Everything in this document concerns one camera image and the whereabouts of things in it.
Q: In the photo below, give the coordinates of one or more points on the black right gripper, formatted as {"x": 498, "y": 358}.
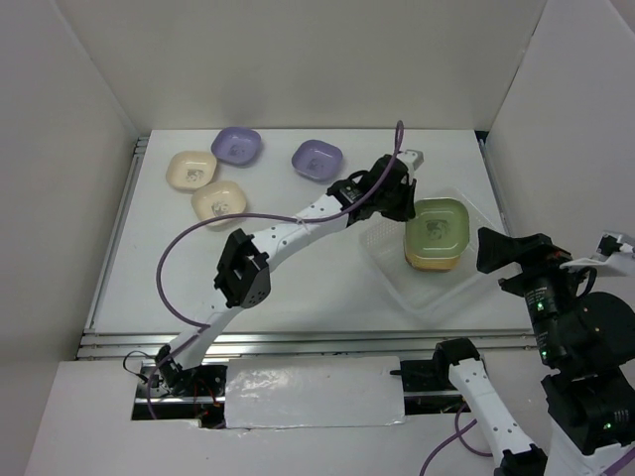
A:
{"x": 494, "y": 247}

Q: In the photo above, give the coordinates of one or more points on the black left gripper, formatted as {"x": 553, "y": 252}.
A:
{"x": 406, "y": 210}

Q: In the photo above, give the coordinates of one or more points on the green panda plate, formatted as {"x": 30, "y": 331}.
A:
{"x": 440, "y": 225}

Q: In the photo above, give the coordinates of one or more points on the yellow panda plate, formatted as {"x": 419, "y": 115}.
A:
{"x": 432, "y": 260}

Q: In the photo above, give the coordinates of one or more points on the cream panda plate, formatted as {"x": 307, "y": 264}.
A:
{"x": 191, "y": 170}
{"x": 217, "y": 199}

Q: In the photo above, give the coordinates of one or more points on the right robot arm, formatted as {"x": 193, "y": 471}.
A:
{"x": 583, "y": 336}

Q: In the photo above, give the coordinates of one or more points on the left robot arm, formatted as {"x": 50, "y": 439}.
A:
{"x": 247, "y": 261}

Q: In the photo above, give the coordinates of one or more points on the white perforated plastic bin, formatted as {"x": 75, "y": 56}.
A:
{"x": 432, "y": 297}

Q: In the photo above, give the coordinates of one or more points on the purple panda plate right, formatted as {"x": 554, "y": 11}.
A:
{"x": 317, "y": 160}

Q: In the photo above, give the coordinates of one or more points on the purple panda plate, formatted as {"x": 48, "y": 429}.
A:
{"x": 236, "y": 146}
{"x": 317, "y": 160}

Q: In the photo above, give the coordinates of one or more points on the purple panda plate left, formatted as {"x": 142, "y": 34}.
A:
{"x": 236, "y": 146}

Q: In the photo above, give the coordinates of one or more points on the white foam cover panel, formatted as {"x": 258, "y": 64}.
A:
{"x": 280, "y": 393}

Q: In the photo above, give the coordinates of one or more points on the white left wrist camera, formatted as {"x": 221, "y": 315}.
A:
{"x": 412, "y": 159}

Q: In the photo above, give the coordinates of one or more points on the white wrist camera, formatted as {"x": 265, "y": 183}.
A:
{"x": 614, "y": 257}
{"x": 412, "y": 159}

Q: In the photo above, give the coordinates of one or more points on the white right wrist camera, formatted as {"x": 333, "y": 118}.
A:
{"x": 614, "y": 257}

